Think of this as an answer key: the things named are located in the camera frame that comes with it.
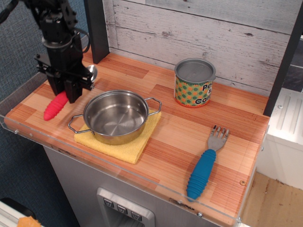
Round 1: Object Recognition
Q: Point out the dark grey left post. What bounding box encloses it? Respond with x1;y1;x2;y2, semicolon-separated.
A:
84;0;109;64

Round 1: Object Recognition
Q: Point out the silver dispenser button panel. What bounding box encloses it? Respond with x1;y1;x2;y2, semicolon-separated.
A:
97;187;156;227

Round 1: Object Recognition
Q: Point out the red handled metal spoon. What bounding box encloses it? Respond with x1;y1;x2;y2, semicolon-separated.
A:
44;65;98;121

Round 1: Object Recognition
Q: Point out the orange plush object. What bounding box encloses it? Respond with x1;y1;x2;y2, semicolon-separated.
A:
17;216;42;227

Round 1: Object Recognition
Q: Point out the peas and carrots toy can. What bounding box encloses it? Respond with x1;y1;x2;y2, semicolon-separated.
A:
174;58;216;108

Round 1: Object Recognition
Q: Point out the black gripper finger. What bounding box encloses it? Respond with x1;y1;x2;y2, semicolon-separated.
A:
47;73;64;95
64;80;82;104

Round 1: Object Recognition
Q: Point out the stainless steel pot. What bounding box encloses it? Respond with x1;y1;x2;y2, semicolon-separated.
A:
68;90;162;145

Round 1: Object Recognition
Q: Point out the grey toy kitchen cabinet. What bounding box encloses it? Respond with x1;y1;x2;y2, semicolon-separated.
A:
45;147;228;227

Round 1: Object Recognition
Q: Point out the yellow folded cloth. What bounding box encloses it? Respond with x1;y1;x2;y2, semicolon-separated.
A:
74;113;161;164

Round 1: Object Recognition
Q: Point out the clear acrylic guard rail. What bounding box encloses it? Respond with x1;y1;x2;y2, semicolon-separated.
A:
0;42;270;227

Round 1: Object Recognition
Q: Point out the dark grey right post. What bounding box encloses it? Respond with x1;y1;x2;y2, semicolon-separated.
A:
263;1;303;117

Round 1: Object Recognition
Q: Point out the dark grey post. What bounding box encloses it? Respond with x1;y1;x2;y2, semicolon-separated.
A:
84;0;109;64
263;1;303;117

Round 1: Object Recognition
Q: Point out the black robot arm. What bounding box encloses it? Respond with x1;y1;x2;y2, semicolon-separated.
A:
24;0;94;104

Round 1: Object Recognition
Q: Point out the blue handled metal fork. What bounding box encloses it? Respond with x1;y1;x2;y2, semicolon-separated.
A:
186;125;229;201

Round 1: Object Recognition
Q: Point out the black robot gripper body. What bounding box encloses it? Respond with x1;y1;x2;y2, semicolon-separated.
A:
35;35;94;90

